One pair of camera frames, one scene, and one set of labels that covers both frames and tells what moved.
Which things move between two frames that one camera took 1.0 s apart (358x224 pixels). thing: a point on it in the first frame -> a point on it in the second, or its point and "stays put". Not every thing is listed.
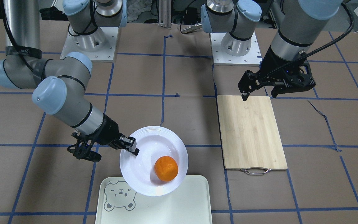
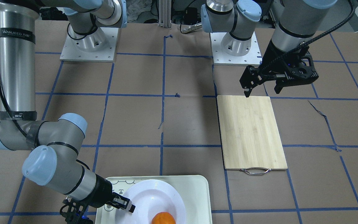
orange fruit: (166, 168) -> (163, 217)
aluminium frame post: (164, 13) stays put
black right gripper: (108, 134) -> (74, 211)
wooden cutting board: (251, 141) stays put
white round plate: (153, 142) -> (150, 197)
